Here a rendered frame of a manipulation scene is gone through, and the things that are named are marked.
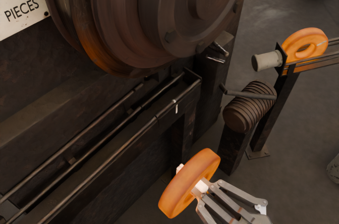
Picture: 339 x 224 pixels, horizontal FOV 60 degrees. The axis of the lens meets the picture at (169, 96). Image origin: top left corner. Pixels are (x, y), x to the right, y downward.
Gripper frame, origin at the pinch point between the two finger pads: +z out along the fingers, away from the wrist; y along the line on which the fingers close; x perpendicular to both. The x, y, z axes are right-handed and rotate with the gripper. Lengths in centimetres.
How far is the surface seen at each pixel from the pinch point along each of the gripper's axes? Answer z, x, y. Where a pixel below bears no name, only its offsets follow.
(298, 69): 2, -22, 66
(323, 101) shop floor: -11, -85, 122
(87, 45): 23.3, 21.9, -2.2
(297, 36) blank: 8, -8, 64
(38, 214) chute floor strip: 26.4, -22.4, -25.8
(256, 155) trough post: -1, -84, 63
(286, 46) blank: 9, -12, 62
